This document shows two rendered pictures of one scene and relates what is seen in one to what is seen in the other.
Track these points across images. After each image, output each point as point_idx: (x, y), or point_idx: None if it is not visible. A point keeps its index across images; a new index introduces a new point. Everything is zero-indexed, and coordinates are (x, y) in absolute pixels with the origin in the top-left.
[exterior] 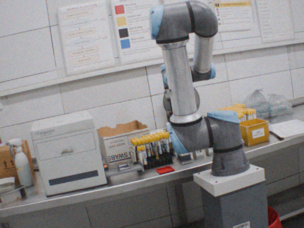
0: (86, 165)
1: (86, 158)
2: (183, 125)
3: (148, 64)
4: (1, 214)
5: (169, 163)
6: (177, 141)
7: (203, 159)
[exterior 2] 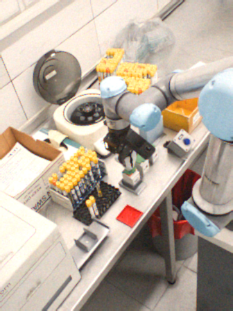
0: (58, 281)
1: (56, 275)
2: (227, 214)
3: (2, 38)
4: None
5: (117, 195)
6: (216, 231)
7: (155, 177)
